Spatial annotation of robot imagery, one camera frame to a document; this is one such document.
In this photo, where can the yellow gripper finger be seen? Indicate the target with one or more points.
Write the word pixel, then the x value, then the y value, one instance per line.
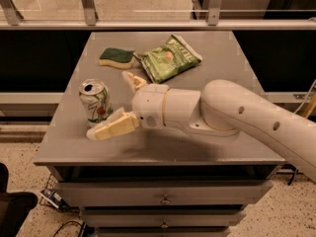
pixel 133 82
pixel 118 123

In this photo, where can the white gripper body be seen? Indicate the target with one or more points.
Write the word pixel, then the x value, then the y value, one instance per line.
pixel 148 105

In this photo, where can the white green 7up can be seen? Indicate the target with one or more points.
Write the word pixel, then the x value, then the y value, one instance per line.
pixel 95 98

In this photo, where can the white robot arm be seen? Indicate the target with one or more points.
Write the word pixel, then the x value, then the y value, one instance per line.
pixel 215 114

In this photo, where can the green yellow sponge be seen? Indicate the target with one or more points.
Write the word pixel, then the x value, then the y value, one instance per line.
pixel 117 58

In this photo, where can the green chip bag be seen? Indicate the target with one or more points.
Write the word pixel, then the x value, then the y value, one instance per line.
pixel 168 60

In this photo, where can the grey drawer cabinet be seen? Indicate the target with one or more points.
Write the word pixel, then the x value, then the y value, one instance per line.
pixel 146 155

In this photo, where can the top grey drawer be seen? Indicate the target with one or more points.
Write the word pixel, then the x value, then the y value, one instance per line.
pixel 162 193

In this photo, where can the grey drawer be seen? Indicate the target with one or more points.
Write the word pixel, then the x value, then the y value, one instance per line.
pixel 163 218
pixel 162 193
pixel 155 232

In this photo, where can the middle grey drawer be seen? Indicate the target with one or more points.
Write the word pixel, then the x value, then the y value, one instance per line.
pixel 163 218

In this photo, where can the small box on floor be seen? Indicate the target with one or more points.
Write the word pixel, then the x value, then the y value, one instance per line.
pixel 52 197

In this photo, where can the black chair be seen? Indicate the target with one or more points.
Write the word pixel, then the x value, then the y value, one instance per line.
pixel 14 207

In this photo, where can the bottom grey drawer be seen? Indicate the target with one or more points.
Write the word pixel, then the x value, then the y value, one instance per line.
pixel 155 232

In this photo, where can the metal railing frame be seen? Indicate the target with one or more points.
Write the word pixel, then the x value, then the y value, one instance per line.
pixel 210 15

